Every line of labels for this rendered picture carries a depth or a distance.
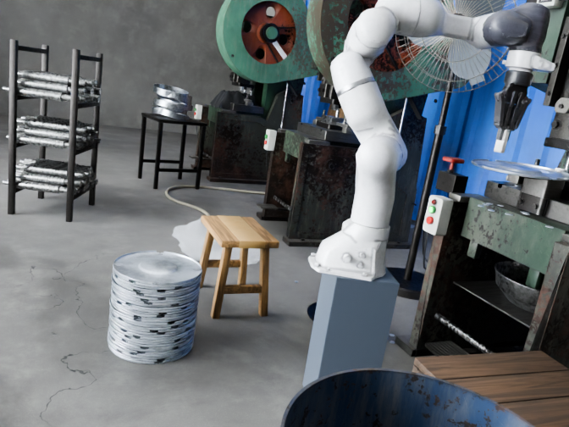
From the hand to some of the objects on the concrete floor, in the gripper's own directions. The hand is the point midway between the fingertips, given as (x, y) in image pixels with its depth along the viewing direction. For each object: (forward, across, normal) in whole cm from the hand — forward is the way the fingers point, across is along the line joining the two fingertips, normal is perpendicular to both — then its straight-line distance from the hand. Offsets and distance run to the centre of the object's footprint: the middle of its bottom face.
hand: (501, 141), depth 152 cm
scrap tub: (+87, +72, +73) cm, 134 cm away
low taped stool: (+88, +52, -75) cm, 127 cm away
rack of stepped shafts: (+89, +126, -209) cm, 259 cm away
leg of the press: (+86, -51, -27) cm, 104 cm away
